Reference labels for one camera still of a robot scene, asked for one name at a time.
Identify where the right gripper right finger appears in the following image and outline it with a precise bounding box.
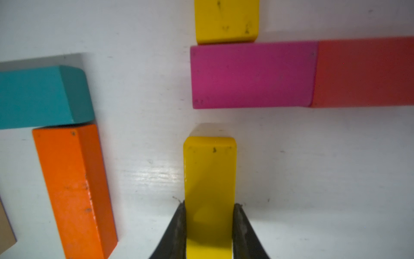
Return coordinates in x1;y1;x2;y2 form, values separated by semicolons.
232;204;270;259

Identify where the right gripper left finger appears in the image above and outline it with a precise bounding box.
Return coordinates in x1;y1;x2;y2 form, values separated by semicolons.
149;202;187;259

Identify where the yellow block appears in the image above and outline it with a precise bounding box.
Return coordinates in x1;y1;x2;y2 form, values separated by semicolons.
183;137;237;259
194;0;260;45

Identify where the orange block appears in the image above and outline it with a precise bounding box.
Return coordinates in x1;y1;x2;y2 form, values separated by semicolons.
32;124;118;259

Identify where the natural wood block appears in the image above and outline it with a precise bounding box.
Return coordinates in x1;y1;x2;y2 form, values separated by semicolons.
0;202;17;254

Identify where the magenta block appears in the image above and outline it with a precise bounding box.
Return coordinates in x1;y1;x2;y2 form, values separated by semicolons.
190;41;318;109

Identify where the short teal block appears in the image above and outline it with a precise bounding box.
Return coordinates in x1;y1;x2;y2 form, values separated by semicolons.
1;65;95;130

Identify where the red block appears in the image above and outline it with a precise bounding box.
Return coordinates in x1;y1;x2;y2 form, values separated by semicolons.
311;37;414;108

